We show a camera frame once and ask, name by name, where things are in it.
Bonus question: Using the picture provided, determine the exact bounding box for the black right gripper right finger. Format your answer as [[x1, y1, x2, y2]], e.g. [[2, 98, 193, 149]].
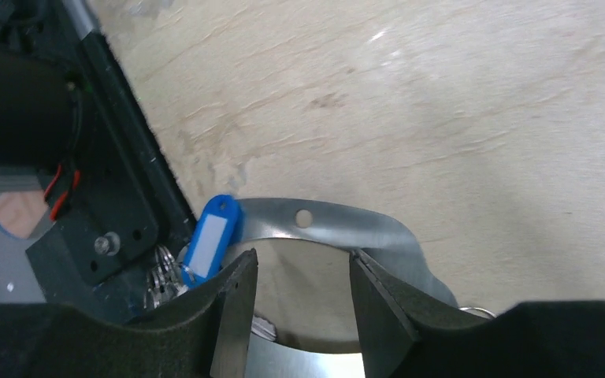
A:
[[350, 250, 605, 377]]

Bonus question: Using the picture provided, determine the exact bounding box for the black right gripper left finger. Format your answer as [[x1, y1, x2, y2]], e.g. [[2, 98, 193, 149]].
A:
[[0, 250, 258, 377]]

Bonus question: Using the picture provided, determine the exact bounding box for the large metal keyring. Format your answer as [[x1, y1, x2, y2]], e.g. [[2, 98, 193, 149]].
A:
[[143, 197, 498, 356]]

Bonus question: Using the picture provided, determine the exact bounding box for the key with blue tag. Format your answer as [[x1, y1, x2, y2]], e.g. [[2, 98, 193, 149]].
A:
[[181, 195, 242, 288]]

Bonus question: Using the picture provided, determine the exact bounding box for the black metal base rail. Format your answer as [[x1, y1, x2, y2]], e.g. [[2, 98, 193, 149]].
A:
[[27, 1, 195, 323]]

